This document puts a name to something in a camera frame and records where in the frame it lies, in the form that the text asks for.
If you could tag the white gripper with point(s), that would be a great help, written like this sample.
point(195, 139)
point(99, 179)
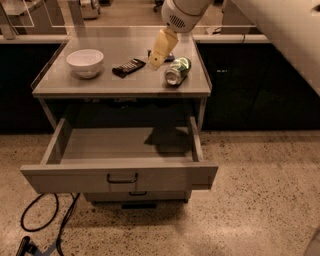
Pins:
point(174, 16)

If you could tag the green soda can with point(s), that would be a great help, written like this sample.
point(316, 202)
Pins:
point(177, 71)

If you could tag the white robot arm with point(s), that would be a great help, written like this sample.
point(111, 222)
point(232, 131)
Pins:
point(292, 26)

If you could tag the grey drawer cabinet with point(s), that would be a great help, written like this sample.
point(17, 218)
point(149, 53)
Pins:
point(142, 96)

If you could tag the open grey top drawer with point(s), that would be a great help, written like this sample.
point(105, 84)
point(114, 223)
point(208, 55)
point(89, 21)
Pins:
point(166, 158)

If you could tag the lower grey drawer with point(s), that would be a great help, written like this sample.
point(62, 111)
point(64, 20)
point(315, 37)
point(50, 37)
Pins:
point(138, 196)

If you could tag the black office chair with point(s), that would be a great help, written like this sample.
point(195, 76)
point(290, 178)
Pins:
point(158, 4)

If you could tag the dark brown snack bar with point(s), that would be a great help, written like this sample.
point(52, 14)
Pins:
point(129, 67)

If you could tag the silver appliance in background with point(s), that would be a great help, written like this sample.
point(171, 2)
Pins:
point(90, 9)

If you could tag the white ceramic bowl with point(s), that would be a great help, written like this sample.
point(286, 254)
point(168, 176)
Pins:
point(86, 63)

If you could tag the black plug on floor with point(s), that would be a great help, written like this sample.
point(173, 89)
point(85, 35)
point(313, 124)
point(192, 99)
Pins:
point(26, 246)

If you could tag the black top drawer handle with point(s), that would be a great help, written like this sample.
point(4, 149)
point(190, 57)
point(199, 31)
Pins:
point(121, 180)

